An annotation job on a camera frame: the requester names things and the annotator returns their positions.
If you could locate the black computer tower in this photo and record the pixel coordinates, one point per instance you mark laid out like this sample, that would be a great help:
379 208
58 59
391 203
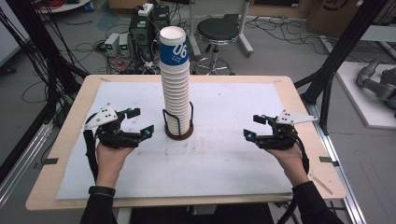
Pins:
141 37

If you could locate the cardboard box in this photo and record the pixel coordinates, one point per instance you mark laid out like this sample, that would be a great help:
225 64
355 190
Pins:
336 15

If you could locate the white power strip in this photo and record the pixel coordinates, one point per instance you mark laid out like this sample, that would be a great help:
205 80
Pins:
145 9

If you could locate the white desk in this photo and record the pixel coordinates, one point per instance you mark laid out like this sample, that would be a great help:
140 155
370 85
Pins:
379 32

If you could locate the stack of white paper cups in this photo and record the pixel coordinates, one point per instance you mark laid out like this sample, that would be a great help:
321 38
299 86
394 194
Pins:
176 93

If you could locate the white table mat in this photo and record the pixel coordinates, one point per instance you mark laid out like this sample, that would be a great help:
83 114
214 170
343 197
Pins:
202 161

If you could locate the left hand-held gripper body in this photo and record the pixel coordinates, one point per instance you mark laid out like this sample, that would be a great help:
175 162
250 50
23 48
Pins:
109 137

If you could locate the blue and white paper cup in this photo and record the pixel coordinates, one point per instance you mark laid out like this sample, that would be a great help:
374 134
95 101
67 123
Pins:
169 56

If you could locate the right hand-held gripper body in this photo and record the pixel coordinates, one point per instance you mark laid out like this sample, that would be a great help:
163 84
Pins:
280 138

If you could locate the grey power supply box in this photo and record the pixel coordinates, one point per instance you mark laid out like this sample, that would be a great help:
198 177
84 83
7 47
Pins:
111 43
124 45

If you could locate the person's left hand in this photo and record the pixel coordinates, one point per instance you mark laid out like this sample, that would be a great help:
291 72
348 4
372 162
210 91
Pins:
109 165

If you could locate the person's right hand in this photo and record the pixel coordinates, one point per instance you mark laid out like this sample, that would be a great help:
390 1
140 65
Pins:
289 165

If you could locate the black wristband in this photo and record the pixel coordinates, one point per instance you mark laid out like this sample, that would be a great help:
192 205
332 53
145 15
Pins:
101 190

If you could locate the black round stool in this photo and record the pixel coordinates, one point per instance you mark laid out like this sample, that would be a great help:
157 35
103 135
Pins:
217 29

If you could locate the black tape strip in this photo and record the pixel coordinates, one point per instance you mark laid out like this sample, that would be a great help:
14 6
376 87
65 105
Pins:
327 160
49 161

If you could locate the white floor board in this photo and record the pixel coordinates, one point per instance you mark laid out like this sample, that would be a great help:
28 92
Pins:
358 93

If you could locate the aluminium floor rail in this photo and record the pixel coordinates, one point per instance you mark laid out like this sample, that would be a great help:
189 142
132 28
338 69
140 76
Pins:
339 174
21 161

